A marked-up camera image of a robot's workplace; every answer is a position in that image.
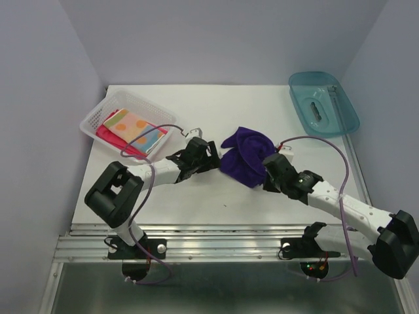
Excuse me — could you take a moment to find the purple towel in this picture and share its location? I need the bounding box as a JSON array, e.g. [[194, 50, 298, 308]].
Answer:
[[219, 126, 276, 188]]

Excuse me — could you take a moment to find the orange patterned towel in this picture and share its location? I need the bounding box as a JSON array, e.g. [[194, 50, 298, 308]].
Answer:
[[102, 109, 167, 156]]

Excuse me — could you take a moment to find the pink microfiber towel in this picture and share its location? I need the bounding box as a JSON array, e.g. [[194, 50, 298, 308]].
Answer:
[[96, 124, 141, 155]]

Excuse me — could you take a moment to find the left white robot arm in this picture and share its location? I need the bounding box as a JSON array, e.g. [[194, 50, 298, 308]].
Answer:
[[84, 137, 220, 258]]

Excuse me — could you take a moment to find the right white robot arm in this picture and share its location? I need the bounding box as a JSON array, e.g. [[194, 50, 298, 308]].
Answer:
[[263, 153, 418, 279]]

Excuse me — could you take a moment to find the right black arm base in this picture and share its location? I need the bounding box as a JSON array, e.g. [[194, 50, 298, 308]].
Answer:
[[278, 222, 341, 282]]

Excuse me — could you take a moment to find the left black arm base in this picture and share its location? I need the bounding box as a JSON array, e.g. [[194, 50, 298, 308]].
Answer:
[[103, 235, 167, 285]]

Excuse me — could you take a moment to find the white plastic basket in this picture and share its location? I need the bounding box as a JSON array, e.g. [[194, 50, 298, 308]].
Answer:
[[80, 88, 178, 161]]

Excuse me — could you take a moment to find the teal plastic tray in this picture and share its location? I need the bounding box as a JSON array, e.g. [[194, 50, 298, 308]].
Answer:
[[288, 71, 360, 138]]

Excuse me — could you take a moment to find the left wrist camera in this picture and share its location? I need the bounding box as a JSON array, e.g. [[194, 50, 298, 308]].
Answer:
[[185, 128, 203, 142]]

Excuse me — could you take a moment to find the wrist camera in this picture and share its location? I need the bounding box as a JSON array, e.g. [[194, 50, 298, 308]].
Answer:
[[185, 128, 203, 142], [276, 144, 294, 162]]

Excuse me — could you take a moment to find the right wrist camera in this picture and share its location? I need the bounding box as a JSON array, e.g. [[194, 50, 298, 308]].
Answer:
[[276, 144, 294, 162]]

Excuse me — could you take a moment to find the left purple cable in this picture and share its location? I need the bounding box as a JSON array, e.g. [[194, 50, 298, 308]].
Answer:
[[120, 125, 173, 285]]

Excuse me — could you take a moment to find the aluminium mounting rail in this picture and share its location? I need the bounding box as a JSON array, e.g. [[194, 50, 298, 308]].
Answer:
[[54, 222, 374, 262]]

